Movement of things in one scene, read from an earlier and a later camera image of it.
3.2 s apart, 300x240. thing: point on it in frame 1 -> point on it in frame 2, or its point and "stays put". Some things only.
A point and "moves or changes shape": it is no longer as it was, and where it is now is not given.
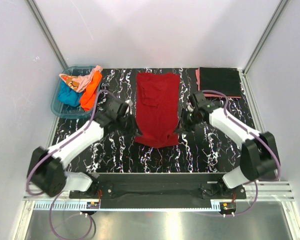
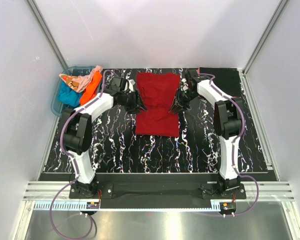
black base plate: (162, 188) stays put
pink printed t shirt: (78, 83) stays put
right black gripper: (186, 121) -> (181, 100)
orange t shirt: (87, 98) stays put
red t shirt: (157, 109) moves or changes shape
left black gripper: (129, 124) -> (134, 102)
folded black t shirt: (226, 79) stays put
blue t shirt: (68, 95) stays put
